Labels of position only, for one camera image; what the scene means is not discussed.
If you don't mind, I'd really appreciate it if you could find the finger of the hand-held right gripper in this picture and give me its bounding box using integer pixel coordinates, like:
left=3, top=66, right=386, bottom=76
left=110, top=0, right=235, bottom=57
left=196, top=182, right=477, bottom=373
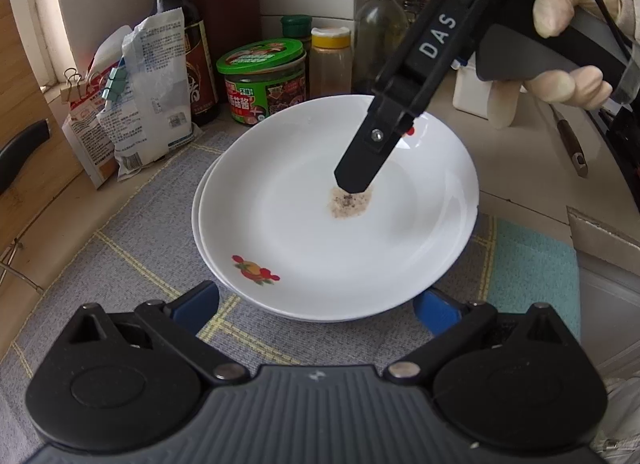
left=334, top=94, right=418, bottom=193

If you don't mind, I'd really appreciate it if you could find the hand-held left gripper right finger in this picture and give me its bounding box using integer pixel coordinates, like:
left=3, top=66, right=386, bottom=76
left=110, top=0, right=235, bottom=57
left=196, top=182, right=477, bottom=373
left=384, top=287, right=576, bottom=386

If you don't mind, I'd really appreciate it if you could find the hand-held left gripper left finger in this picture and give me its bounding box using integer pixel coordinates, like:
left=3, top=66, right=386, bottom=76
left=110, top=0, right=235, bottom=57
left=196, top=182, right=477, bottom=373
left=67, top=280, right=251, bottom=386

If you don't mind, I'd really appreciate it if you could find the white stained fruit-print plate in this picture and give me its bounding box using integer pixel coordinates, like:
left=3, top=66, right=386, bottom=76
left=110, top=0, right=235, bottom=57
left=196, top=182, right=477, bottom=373
left=198, top=93, right=480, bottom=322

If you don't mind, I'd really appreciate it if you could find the white plastic container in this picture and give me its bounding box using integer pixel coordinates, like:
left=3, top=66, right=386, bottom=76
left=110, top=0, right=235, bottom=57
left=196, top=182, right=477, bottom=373
left=452, top=62, right=493, bottom=120

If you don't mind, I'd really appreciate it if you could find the clear red-capped bottle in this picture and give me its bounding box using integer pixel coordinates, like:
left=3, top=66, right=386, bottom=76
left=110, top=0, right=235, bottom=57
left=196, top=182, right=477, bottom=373
left=351, top=0, right=411, bottom=95

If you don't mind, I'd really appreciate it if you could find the grey green checked cloth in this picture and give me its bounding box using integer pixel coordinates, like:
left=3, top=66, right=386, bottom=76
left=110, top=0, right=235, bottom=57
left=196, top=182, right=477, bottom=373
left=0, top=131, right=581, bottom=445

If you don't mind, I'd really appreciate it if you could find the yellow-lidded spice jar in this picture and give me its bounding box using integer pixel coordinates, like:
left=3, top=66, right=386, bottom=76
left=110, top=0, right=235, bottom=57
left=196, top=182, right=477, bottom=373
left=309, top=27, right=353, bottom=98

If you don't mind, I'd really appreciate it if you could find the green-lidded sauce jar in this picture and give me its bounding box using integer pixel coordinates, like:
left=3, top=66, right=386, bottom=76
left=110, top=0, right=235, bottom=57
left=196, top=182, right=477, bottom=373
left=216, top=38, right=308, bottom=126

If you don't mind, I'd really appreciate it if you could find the small green-capped jar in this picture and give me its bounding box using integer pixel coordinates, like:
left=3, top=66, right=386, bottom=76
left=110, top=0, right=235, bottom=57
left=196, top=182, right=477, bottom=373
left=280, top=14, right=313, bottom=52

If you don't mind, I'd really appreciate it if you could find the metal spatula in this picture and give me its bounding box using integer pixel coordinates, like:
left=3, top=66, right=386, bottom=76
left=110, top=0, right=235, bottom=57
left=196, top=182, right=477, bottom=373
left=554, top=107, right=590, bottom=178

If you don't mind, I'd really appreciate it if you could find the red white food bag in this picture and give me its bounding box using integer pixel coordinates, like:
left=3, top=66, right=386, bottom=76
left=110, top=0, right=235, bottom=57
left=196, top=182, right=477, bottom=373
left=62, top=57, right=126, bottom=190

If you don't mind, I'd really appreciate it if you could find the black gas stove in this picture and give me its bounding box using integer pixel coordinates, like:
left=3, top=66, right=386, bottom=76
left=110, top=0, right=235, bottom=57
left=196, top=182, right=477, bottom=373
left=597, top=99, right=640, bottom=175

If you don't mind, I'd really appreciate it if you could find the white printed food bag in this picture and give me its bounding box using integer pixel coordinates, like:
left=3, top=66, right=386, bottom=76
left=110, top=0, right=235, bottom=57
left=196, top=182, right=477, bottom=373
left=97, top=9, right=203, bottom=182

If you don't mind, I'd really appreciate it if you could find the green binder clip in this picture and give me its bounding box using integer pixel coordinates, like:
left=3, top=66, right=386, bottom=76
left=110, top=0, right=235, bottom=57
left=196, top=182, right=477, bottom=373
left=102, top=67, right=128, bottom=105

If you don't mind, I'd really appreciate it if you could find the gold binder clip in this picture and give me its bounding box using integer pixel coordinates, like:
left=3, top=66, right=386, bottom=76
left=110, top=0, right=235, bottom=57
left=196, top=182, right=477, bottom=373
left=60, top=68, right=83, bottom=104

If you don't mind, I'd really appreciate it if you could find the bamboo cutting board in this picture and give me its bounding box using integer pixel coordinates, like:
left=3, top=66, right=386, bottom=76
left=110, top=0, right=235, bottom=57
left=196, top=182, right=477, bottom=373
left=0, top=0, right=85, bottom=257

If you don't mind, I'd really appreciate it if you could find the metal wire rack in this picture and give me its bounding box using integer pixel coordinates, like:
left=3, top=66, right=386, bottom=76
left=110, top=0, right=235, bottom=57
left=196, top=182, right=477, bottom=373
left=0, top=239, right=46, bottom=295

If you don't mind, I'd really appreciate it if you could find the black-handled kitchen knife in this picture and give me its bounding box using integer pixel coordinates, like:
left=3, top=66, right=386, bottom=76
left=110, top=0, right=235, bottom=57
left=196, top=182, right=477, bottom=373
left=0, top=119, right=52, bottom=193

